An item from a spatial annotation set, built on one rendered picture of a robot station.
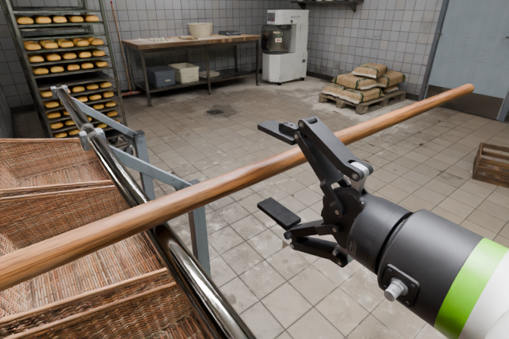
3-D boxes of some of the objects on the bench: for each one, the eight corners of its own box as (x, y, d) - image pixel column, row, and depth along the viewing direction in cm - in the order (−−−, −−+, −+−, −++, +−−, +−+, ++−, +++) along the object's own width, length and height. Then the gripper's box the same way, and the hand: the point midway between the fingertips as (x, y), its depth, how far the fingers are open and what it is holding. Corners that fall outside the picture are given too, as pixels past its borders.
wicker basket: (-5, 420, 66) (-63, 344, 54) (-5, 263, 106) (-39, 200, 94) (192, 300, 93) (182, 231, 81) (132, 211, 133) (120, 156, 121)
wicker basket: (-8, 256, 109) (-41, 194, 97) (-3, 188, 150) (-26, 138, 138) (129, 208, 135) (116, 153, 123) (101, 160, 176) (90, 116, 164)
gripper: (407, 146, 23) (243, 89, 38) (358, 343, 34) (245, 238, 49) (448, 124, 27) (285, 81, 42) (392, 306, 38) (279, 219, 53)
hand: (269, 168), depth 45 cm, fingers open, 13 cm apart
